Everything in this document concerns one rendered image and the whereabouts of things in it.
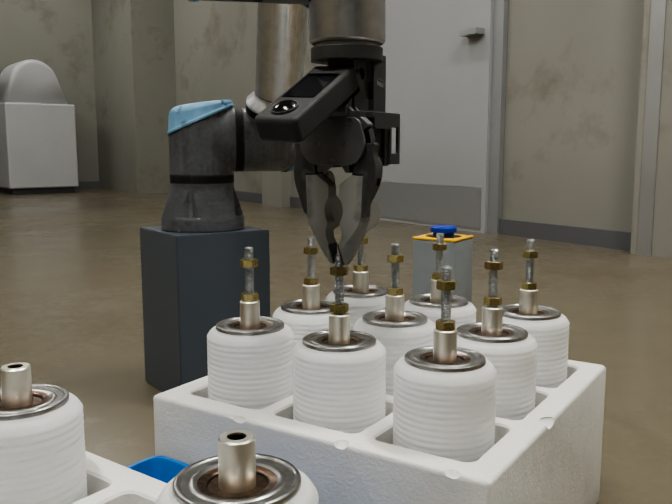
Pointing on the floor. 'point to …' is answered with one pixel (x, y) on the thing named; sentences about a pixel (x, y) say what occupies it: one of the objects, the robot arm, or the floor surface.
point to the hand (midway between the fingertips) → (335, 251)
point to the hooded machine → (36, 132)
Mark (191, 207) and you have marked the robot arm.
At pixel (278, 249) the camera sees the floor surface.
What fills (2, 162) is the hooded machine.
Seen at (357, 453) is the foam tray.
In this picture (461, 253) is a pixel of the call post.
